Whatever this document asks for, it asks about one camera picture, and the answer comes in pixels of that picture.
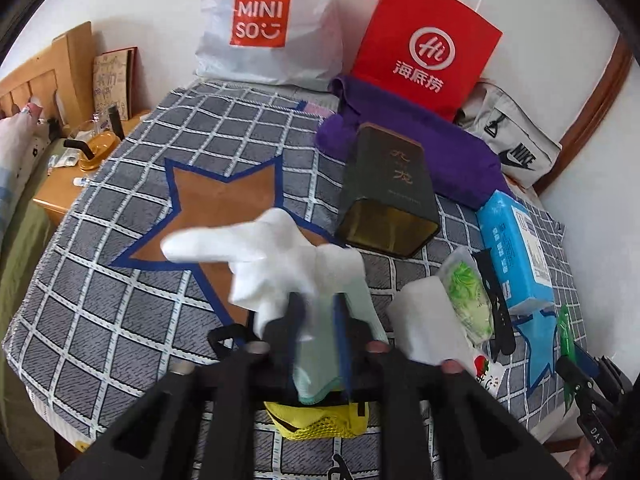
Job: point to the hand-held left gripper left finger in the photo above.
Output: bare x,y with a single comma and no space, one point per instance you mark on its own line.
298,312

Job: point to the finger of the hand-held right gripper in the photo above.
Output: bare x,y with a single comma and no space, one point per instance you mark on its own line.
612,375
585,360

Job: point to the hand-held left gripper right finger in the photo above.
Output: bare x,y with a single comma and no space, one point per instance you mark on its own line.
343,340

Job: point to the mint green cloth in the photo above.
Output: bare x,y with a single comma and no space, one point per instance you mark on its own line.
312,380

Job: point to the white glove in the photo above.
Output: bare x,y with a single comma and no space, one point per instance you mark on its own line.
280,252

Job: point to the yellow zip bag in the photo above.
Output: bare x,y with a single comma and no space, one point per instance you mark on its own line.
310,421

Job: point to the black belt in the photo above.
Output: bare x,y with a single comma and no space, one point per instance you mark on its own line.
500,310

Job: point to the purple towel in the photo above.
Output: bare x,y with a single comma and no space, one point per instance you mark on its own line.
450,155

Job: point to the person's right hand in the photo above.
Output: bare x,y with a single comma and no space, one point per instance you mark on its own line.
582,465

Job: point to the strawberry print packet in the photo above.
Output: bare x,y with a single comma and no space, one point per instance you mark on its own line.
487,372

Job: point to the blue tissue pack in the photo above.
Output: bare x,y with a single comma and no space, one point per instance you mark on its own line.
517,250

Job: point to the clear packet of green pieces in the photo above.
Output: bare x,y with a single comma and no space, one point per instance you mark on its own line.
470,295

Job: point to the dark green tin box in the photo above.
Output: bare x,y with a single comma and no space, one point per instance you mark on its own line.
385,185

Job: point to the grey checked blanket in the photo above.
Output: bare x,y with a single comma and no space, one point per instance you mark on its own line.
125,300

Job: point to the grey sports bag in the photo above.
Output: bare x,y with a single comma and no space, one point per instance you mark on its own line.
510,130

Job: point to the orange bowl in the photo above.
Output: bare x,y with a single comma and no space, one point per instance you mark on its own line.
100,152

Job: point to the wooden nightstand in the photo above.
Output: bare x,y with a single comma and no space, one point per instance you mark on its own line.
65,195

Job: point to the green bed sheet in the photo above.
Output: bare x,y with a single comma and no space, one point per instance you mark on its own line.
25,240

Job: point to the red paper bag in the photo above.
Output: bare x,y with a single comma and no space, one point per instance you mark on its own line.
425,50

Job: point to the white plastic shopping bag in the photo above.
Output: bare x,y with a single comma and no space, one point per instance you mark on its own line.
260,20

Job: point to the framed printed sign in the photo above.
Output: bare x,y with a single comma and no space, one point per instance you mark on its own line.
114,80

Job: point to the floral pillow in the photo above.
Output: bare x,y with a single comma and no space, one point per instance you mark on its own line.
17,145

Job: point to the wooden headboard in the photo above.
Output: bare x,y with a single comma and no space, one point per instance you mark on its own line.
45,75

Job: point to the brown wooden frame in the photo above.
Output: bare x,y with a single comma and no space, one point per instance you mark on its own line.
595,105

